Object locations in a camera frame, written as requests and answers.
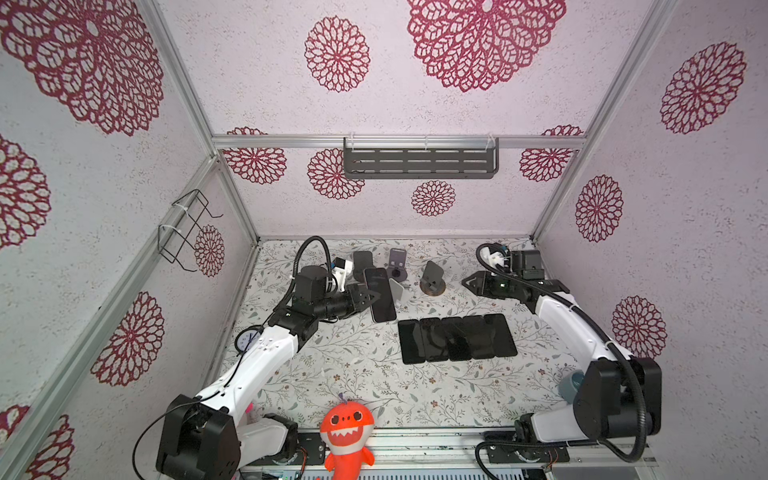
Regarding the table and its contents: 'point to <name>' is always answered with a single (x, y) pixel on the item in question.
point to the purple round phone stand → (361, 260)
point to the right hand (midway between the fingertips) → (467, 278)
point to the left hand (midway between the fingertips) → (378, 301)
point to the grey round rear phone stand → (398, 264)
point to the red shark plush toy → (346, 428)
